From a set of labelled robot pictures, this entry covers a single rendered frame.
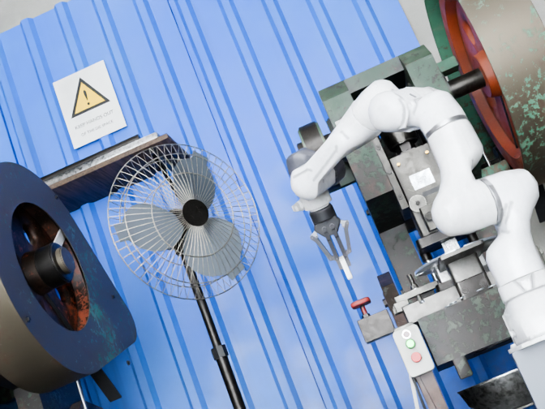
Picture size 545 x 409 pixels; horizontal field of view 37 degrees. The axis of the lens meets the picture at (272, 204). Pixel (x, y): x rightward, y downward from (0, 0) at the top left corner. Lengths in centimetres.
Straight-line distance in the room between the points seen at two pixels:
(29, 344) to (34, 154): 189
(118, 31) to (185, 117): 65
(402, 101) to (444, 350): 80
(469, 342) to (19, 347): 139
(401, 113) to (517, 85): 58
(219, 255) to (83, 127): 164
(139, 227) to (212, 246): 28
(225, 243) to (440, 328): 86
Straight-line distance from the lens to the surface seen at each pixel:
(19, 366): 283
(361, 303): 246
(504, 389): 255
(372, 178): 266
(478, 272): 255
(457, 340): 246
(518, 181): 194
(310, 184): 228
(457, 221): 188
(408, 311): 256
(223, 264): 290
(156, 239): 285
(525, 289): 185
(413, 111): 202
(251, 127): 413
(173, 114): 426
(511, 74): 250
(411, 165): 271
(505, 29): 252
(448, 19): 309
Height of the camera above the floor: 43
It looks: 16 degrees up
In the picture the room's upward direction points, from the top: 22 degrees counter-clockwise
